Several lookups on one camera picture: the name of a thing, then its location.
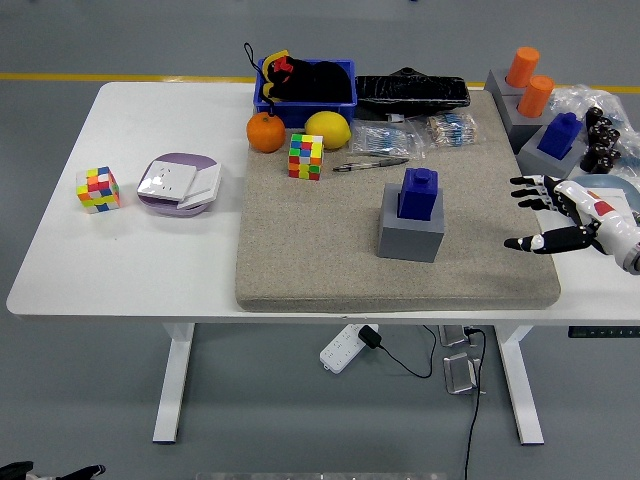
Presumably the black table control panel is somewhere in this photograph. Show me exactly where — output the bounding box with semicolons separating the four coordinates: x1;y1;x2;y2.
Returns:
568;325;640;340

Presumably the white table leg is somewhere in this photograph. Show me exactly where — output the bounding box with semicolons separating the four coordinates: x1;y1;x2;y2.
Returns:
494;324;545;446
152;322;196;445

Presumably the white socket panel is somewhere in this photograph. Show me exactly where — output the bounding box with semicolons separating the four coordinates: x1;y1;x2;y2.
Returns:
137;160;199;204

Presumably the orange cylinder seal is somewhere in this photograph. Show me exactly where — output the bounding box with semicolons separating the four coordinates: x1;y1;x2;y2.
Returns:
507;46;541;89
517;74;555;120

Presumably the thin black adapter cord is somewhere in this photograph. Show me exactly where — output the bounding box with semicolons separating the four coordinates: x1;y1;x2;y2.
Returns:
374;324;436;379

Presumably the clear bag of resistors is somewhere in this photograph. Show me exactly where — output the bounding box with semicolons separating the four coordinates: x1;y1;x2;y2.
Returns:
349;119;427;161
424;112;482;150

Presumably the yellow lemon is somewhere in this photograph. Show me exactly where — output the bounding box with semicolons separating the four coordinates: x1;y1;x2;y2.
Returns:
304;110;352;150

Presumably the orange fruit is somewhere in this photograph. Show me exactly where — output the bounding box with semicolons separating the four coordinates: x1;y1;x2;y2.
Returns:
245;111;287;154

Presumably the yellow floor tape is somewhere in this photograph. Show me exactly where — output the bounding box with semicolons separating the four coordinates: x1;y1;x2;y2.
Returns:
0;72;640;95

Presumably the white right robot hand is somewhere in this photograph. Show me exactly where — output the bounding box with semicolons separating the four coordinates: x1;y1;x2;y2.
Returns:
503;174;640;269

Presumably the black plug adapter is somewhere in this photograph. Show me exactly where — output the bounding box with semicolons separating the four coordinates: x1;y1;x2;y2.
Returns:
358;324;384;350

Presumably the black power cable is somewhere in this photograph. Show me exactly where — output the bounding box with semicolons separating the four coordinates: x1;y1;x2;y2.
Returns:
462;327;488;480

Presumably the crumpled clear plastic bag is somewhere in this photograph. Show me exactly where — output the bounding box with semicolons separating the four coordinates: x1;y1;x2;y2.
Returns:
547;82;640;179

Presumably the black strap loop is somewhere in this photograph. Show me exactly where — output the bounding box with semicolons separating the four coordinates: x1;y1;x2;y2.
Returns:
243;42;277;119

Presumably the silver metal bracket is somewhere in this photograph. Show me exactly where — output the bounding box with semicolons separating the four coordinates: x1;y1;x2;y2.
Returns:
438;324;474;348
442;352;484;397

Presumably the grey seal holder block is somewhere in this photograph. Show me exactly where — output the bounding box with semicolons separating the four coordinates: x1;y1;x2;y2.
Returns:
492;89;556;151
517;127;589;181
377;182;446;264
483;68;526;97

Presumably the colourful puzzle cube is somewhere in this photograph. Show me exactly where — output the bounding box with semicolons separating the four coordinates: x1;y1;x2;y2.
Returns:
287;132;325;182
75;165;122;215

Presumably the blue seal stamp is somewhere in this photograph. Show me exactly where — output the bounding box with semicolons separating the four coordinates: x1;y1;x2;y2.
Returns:
397;167;440;222
537;112;584;161

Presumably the blue plastic bin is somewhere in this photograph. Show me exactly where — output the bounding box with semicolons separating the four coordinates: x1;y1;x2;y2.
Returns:
253;58;359;129

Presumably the purple tray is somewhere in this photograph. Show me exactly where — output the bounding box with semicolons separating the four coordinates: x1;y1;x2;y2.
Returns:
137;152;222;220

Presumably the grey-brown mat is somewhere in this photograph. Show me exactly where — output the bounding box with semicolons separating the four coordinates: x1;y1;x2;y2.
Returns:
234;89;562;314

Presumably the yellow black red toy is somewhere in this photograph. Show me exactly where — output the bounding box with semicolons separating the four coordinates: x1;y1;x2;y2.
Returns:
262;49;297;99

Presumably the black plastic-wrapped long object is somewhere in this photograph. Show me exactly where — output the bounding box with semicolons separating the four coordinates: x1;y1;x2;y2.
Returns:
354;66;472;116

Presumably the grey ballpoint pen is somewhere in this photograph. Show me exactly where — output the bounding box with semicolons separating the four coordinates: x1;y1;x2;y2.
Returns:
332;156;411;174

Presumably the white power strip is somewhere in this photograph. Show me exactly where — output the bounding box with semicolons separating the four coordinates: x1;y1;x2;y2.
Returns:
319;323;380;374

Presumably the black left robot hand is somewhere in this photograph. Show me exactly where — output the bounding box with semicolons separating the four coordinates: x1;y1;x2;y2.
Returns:
0;460;107;480

